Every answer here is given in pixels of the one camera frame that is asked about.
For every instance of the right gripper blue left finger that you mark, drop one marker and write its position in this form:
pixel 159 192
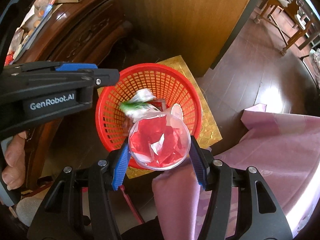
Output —
pixel 120 164

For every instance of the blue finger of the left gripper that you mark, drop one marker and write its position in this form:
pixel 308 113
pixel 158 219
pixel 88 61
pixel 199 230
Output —
pixel 102 77

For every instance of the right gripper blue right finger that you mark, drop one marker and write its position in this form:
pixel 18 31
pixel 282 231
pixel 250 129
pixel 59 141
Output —
pixel 199 163

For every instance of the clear plastic cup red paper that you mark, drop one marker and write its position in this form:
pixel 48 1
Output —
pixel 159 141

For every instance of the green white wrapper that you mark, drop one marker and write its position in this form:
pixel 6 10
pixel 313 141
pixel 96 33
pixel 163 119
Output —
pixel 139 105

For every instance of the person's left hand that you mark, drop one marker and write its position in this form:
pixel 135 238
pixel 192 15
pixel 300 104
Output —
pixel 13 148

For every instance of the dark carved wooden cabinet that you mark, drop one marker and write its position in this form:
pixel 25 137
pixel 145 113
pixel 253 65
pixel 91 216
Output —
pixel 76 32

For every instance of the tray with snacks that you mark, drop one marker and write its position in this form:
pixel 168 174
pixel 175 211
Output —
pixel 24 36

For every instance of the red plastic mesh basket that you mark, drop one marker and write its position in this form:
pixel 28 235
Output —
pixel 154 111

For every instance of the wooden partition panel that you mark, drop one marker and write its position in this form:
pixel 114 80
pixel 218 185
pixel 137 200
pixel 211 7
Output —
pixel 196 30

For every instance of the wooden chair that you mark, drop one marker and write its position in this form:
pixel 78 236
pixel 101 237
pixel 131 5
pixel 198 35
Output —
pixel 295 20

